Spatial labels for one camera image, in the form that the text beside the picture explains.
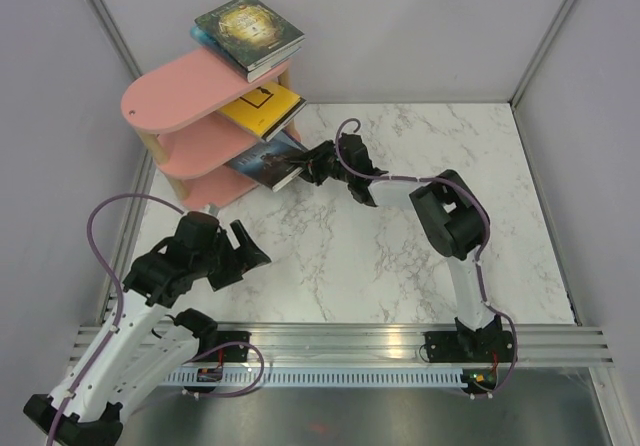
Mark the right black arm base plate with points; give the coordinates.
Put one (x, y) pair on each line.
(448, 347)

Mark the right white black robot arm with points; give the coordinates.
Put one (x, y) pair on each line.
(456, 226)

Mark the white slotted cable duct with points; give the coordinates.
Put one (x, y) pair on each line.
(240, 377)

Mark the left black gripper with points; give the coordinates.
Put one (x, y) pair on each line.
(241, 259)

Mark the dark blue Wuthering Heights book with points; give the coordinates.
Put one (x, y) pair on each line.
(266, 162)

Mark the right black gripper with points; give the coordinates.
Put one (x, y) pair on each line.
(312, 162)

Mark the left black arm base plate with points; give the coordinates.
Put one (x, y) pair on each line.
(224, 347)

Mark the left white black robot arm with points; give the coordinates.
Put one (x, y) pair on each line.
(111, 380)

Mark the black moon sixpence book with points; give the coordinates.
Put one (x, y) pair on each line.
(282, 122)

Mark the teal ocean cover book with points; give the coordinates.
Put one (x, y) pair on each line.
(250, 75)

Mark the pink three-tier wooden shelf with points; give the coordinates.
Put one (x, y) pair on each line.
(174, 111)

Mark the aluminium mounting rail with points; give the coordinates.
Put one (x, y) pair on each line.
(372, 345)

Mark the green forest cover book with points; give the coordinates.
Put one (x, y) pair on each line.
(249, 30)

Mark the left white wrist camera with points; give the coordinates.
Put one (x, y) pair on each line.
(211, 209)

